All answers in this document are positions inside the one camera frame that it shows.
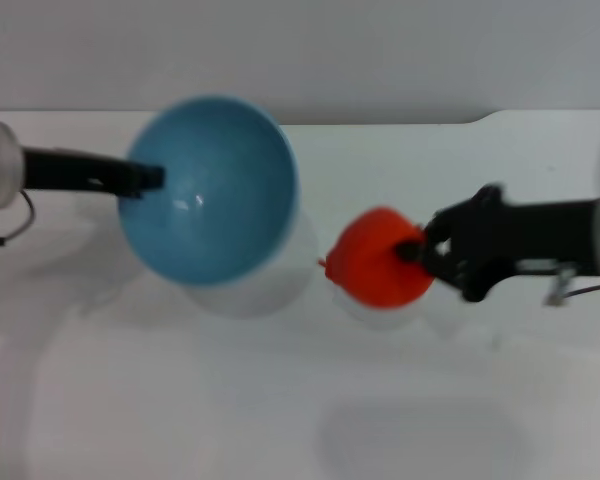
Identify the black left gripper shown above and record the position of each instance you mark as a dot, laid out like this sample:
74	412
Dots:
70	170

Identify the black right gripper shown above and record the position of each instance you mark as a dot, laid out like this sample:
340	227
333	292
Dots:
540	230

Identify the blue bowl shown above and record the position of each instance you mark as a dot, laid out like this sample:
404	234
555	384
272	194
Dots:
210	195

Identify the orange plush fruit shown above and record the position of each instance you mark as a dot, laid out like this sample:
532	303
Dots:
375	260

